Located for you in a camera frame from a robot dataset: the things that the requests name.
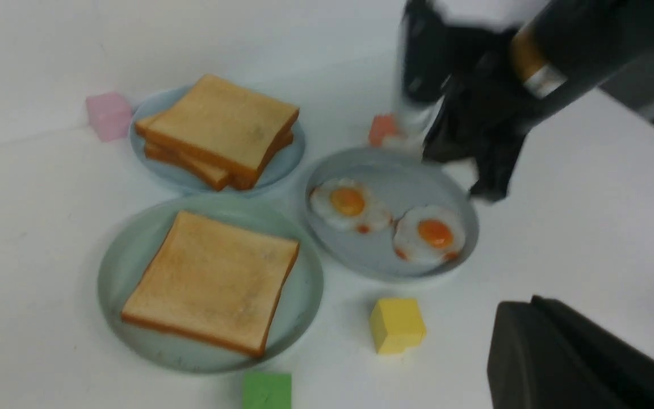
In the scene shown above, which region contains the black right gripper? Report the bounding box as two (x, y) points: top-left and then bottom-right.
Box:
(421, 68), (533, 203)

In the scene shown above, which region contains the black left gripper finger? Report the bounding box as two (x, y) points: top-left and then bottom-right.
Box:
(487, 295), (654, 408)

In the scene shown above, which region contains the toast slice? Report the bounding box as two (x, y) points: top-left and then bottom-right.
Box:
(120, 211), (300, 358)
(135, 115), (294, 191)
(136, 73), (300, 190)

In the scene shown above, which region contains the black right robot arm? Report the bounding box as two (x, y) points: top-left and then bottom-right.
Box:
(393, 1), (654, 408)

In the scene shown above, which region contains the orange foam cube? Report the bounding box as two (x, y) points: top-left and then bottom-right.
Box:
(367, 114), (403, 148)

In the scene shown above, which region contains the front fried egg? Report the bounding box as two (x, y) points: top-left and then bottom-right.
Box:
(392, 205), (466, 267)

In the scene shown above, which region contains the fried egg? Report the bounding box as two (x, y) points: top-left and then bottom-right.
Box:
(308, 178), (393, 235)
(392, 205), (466, 267)

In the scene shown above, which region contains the grey egg plate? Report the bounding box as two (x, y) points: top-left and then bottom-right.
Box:
(303, 147), (479, 282)

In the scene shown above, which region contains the yellow foam cube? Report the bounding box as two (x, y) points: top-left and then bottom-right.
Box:
(369, 298), (427, 355)

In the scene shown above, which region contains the rear fried egg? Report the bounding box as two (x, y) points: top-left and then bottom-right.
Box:
(308, 178), (393, 235)

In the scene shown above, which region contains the blue bread plate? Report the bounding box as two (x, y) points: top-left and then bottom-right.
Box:
(129, 85), (307, 197)

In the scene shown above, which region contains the green foam cube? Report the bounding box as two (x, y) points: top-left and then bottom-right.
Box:
(241, 371), (292, 409)

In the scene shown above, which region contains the pink foam cube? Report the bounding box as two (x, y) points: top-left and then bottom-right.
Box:
(85, 91), (133, 143)

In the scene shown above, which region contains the green plate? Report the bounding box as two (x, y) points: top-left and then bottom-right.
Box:
(98, 194), (324, 375)

